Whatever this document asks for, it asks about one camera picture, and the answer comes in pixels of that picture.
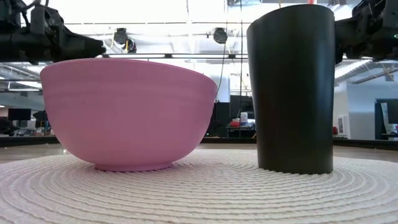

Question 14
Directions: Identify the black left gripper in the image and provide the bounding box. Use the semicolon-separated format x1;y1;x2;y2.
18;29;107;63

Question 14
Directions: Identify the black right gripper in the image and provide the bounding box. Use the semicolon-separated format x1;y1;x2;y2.
335;0;398;65

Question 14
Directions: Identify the pink plastic bowl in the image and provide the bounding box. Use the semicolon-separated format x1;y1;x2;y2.
39;58;218;172

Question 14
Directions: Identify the black plastic cup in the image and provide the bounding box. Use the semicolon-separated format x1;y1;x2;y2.
246;3;336;175

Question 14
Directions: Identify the black monitor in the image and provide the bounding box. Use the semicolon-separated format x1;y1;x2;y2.
7;108;32;121

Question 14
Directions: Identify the black cabinet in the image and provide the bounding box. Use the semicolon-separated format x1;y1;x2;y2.
229;95;255;119

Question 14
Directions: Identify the white round woven placemat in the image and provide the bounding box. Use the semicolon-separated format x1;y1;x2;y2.
0;148;398;224

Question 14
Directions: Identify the black ceiling cable reel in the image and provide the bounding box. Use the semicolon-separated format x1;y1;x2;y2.
212;27;229;45
113;27;137;54

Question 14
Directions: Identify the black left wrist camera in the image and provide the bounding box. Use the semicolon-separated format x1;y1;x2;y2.
29;3;63;32

